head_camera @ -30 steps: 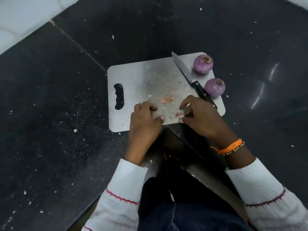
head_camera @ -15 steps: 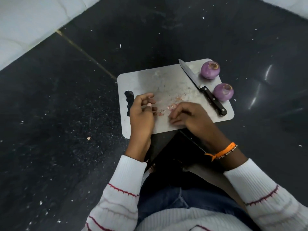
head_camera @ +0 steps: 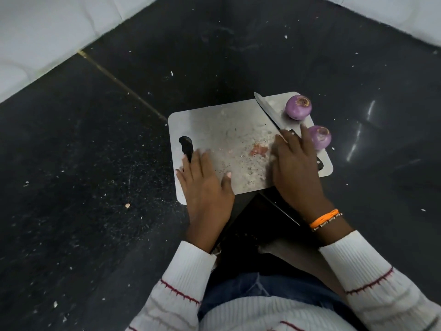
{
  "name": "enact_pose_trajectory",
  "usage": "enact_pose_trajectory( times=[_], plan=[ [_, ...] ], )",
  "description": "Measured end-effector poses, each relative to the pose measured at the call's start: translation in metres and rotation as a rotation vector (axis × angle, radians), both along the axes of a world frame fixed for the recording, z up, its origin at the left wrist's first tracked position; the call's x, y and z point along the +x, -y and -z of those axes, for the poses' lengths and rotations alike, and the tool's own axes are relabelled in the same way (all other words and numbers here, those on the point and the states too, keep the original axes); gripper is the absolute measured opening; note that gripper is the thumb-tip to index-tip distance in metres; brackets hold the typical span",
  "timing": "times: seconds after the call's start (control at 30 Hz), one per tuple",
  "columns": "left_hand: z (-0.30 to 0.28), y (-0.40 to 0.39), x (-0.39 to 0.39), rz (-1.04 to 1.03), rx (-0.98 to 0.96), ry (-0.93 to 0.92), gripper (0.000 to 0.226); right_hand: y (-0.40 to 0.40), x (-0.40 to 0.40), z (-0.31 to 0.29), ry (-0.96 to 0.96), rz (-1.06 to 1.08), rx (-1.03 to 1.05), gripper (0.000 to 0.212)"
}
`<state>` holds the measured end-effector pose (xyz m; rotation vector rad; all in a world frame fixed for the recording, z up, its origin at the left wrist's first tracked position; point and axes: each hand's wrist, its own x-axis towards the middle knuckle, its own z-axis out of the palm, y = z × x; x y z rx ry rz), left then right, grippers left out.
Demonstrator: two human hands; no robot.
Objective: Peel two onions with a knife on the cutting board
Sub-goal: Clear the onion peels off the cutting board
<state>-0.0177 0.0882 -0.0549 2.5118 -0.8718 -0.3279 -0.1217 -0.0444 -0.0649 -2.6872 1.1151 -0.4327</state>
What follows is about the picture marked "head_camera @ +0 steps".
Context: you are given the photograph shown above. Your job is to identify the person's right hand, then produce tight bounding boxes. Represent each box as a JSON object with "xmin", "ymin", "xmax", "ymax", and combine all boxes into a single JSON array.
[{"xmin": 270, "ymin": 123, "xmax": 337, "ymax": 225}]

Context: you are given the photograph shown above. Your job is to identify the person's left hand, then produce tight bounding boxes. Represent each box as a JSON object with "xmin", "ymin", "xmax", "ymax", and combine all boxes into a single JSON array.
[{"xmin": 175, "ymin": 149, "xmax": 236, "ymax": 255}]

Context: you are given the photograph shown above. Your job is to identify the onion peel piece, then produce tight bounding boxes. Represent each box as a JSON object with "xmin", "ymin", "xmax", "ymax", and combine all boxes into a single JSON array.
[{"xmin": 249, "ymin": 143, "xmax": 269, "ymax": 158}]

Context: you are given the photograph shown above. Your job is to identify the purple onion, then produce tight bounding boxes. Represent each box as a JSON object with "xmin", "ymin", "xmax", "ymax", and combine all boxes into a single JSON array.
[
  {"xmin": 285, "ymin": 95, "xmax": 313, "ymax": 121},
  {"xmin": 307, "ymin": 126, "xmax": 333, "ymax": 151}
]

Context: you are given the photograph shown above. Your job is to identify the black handled kitchen knife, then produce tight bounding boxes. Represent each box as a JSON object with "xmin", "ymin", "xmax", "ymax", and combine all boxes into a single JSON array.
[{"xmin": 254, "ymin": 91, "xmax": 324, "ymax": 171}]

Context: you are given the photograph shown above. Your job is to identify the person's right forearm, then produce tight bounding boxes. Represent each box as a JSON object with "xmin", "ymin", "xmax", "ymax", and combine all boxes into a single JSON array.
[{"xmin": 311, "ymin": 211, "xmax": 441, "ymax": 331}]

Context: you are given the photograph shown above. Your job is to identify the person's left forearm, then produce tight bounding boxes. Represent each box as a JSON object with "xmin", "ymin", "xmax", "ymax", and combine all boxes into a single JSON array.
[{"xmin": 125, "ymin": 240, "xmax": 218, "ymax": 331}]

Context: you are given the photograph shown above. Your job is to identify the orange thread wristband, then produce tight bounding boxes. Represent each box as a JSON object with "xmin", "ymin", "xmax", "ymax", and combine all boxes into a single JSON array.
[{"xmin": 309, "ymin": 208, "xmax": 340, "ymax": 230}]

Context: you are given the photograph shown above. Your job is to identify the steel cutting board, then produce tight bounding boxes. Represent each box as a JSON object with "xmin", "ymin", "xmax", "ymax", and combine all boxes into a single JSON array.
[{"xmin": 168, "ymin": 91, "xmax": 334, "ymax": 205}]

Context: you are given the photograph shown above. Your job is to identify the blue denim trousers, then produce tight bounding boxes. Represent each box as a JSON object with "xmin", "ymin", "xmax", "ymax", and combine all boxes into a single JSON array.
[{"xmin": 198, "ymin": 272, "xmax": 349, "ymax": 321}]

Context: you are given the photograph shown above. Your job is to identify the white red striped sweater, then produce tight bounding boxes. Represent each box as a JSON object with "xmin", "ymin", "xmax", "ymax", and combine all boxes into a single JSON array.
[{"xmin": 199, "ymin": 296, "xmax": 359, "ymax": 331}]

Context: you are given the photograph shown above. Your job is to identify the beaded bracelet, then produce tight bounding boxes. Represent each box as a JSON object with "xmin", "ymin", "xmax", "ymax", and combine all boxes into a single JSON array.
[{"xmin": 311, "ymin": 212, "xmax": 344, "ymax": 233}]

